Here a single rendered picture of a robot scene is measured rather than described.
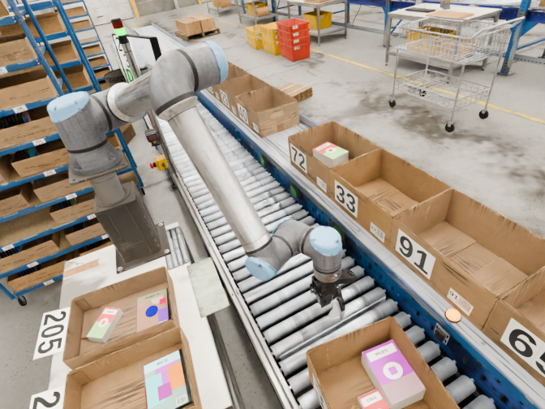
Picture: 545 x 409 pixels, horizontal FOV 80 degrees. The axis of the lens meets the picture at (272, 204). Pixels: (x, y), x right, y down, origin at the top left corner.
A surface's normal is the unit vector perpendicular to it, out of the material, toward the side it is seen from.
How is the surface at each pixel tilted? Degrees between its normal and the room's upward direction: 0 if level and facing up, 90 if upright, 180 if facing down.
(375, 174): 89
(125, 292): 88
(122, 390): 2
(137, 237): 90
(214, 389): 0
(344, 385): 1
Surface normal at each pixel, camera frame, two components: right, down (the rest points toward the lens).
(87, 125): 0.78, 0.28
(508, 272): -0.13, -0.76
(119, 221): 0.39, 0.54
